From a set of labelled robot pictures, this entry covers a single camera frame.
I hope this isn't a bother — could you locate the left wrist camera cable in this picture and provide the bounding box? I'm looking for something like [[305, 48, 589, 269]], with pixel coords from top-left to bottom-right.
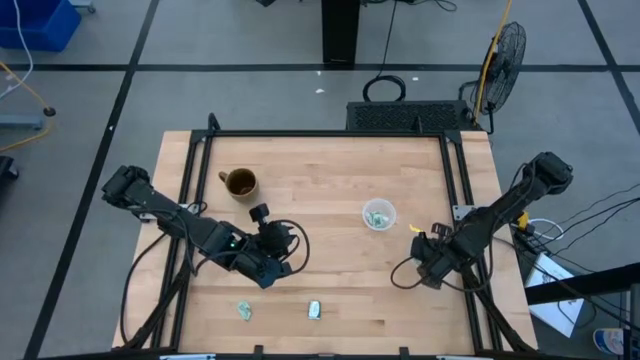
[[277, 218, 312, 276]]

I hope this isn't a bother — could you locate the black metal beam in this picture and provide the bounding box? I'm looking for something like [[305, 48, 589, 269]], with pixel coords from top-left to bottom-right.
[[524, 261, 640, 306]]

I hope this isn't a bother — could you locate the black metal table frame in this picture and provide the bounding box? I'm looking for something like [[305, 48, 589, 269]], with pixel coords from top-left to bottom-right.
[[112, 113, 540, 360]]

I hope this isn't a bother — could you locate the black caster foot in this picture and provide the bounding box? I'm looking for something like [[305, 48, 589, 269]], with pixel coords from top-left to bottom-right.
[[0, 155, 21, 182]]

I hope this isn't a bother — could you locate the white looped cable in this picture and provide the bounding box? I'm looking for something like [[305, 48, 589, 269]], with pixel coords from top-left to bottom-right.
[[528, 217, 565, 242]]

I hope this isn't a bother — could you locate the coiled black floor cable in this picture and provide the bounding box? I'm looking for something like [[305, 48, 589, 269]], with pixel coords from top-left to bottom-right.
[[361, 0, 408, 104]]

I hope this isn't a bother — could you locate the black perforated computer case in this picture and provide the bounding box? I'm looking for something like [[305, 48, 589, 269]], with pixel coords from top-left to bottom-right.
[[345, 99, 476, 133]]

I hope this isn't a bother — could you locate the clear plastic cup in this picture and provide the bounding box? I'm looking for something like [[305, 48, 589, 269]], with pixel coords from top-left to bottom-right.
[[361, 197, 398, 233]]

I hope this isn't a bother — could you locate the black column stand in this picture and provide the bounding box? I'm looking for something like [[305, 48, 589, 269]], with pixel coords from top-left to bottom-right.
[[321, 0, 362, 69]]

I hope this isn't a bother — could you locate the black arm base cable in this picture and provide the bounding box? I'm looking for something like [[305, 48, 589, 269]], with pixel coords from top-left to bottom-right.
[[118, 231, 172, 347]]

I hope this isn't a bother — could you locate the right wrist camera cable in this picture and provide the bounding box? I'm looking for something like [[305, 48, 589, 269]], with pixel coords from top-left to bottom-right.
[[390, 255, 431, 292]]

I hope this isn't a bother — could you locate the black floor fan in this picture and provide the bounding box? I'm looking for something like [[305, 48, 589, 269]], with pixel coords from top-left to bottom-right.
[[458, 20, 528, 135]]

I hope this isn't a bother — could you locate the white floor cable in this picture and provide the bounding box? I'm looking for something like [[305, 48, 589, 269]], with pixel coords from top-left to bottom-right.
[[0, 0, 35, 100]]

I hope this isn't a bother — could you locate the black floor cable bundle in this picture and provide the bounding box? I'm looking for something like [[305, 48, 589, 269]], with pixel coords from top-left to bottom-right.
[[547, 181, 640, 262]]

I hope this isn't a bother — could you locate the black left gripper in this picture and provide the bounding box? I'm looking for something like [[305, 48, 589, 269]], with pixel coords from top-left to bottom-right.
[[233, 247, 295, 291]]

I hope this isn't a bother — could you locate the blue plastic bin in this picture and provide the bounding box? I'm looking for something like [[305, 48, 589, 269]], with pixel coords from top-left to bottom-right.
[[0, 0, 83, 53]]

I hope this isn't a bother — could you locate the brown teal ceramic mug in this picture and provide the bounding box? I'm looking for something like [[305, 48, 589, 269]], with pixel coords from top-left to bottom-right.
[[218, 167, 260, 201]]

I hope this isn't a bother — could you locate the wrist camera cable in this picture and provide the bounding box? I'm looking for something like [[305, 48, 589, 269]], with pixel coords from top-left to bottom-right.
[[390, 255, 431, 292], [277, 218, 312, 276]]

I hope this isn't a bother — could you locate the yellow floor cable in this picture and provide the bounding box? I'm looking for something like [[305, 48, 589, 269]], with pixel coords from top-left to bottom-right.
[[0, 61, 55, 153]]

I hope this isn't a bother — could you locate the white blue container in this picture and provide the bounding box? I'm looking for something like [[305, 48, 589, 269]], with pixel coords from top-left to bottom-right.
[[592, 327, 627, 358]]

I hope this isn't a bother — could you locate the grey metal bar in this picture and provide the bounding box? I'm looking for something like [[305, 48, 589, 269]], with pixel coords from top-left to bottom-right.
[[0, 114, 45, 131]]

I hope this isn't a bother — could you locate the white paper box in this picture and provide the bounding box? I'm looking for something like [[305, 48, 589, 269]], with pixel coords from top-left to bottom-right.
[[523, 251, 585, 339]]

